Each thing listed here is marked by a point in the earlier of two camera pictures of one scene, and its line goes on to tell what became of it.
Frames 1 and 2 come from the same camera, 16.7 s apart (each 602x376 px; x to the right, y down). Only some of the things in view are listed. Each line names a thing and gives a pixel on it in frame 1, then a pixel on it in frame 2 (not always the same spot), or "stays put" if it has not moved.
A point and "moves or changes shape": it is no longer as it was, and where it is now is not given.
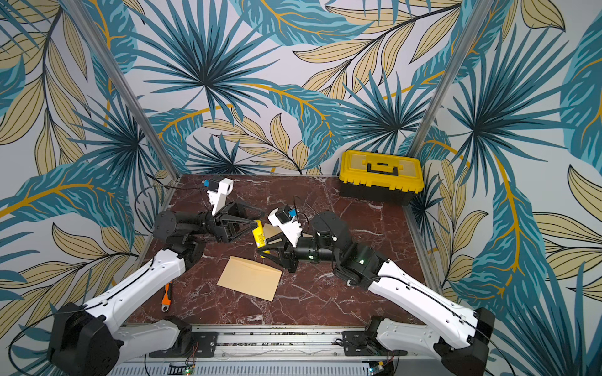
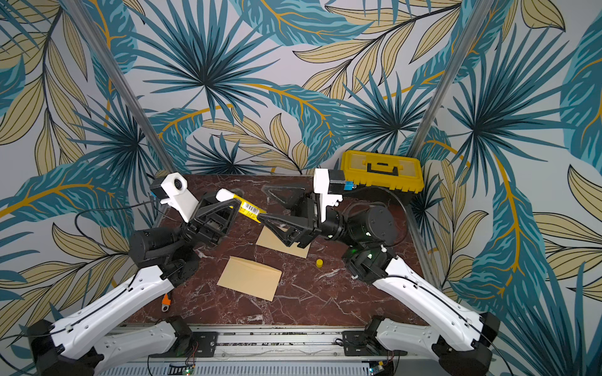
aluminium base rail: [186, 351] stays put
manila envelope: [250, 277] stays put
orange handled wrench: [166, 299] stays put
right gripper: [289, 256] to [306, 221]
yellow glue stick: [259, 235] moves or changes shape
